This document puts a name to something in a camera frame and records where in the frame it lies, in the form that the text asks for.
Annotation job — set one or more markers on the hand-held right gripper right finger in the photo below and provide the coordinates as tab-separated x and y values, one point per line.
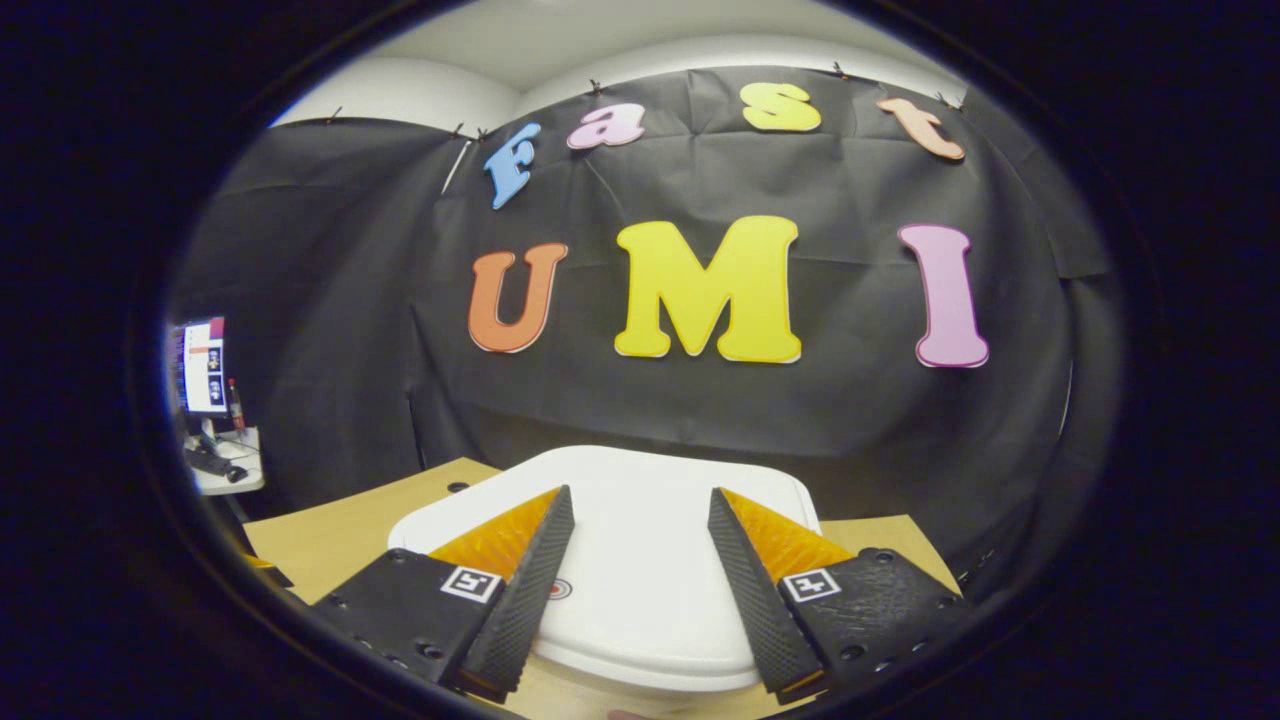
760	600

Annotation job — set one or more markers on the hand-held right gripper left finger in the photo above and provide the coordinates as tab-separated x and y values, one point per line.
520	610

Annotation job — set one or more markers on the red bottle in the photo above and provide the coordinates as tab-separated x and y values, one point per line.
236	405

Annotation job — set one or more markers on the wooden desktop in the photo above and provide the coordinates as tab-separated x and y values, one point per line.
330	540

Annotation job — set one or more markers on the white desktop garbage bin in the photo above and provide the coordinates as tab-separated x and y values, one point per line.
640	560

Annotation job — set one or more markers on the black keyboard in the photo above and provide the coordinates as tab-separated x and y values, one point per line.
205	461

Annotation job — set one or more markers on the computer monitor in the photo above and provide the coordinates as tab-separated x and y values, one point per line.
205	365

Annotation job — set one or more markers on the white side table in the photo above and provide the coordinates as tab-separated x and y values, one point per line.
250	485

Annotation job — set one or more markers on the black backdrop cloth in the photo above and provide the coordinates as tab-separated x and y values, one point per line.
600	410

